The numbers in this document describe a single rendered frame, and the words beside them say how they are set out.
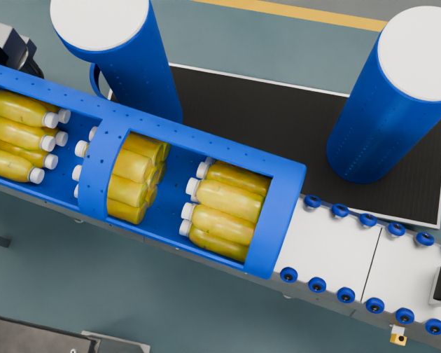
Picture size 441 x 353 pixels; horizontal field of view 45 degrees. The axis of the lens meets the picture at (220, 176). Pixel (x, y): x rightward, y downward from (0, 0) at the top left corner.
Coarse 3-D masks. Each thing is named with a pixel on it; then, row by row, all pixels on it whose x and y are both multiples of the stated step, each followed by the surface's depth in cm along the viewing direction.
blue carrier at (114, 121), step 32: (32, 96) 123; (64, 96) 124; (64, 128) 146; (128, 128) 119; (160, 128) 121; (192, 128) 126; (64, 160) 146; (96, 160) 117; (192, 160) 141; (224, 160) 117; (256, 160) 118; (288, 160) 122; (32, 192) 127; (64, 192) 139; (96, 192) 118; (160, 192) 143; (288, 192) 113; (128, 224) 132; (160, 224) 137; (288, 224) 112; (224, 256) 130; (256, 256) 115
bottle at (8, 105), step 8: (0, 96) 133; (8, 96) 133; (16, 96) 134; (0, 104) 132; (8, 104) 132; (16, 104) 132; (24, 104) 132; (32, 104) 132; (40, 104) 133; (0, 112) 133; (8, 112) 132; (16, 112) 132; (24, 112) 132; (32, 112) 132; (40, 112) 132; (48, 112) 134; (16, 120) 134; (24, 120) 132; (32, 120) 132; (40, 120) 132
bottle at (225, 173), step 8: (208, 168) 127; (216, 168) 126; (224, 168) 126; (232, 168) 127; (208, 176) 127; (216, 176) 126; (224, 176) 125; (232, 176) 125; (240, 176) 125; (248, 176) 125; (256, 176) 126; (232, 184) 125; (240, 184) 125; (248, 184) 125; (256, 184) 125; (264, 184) 125; (256, 192) 124; (264, 192) 124
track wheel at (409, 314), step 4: (400, 308) 132; (404, 308) 131; (396, 312) 132; (400, 312) 130; (404, 312) 130; (408, 312) 130; (412, 312) 130; (396, 316) 131; (400, 316) 131; (404, 316) 131; (408, 316) 130; (412, 316) 130; (400, 320) 132; (404, 320) 131; (408, 320) 131; (412, 320) 130
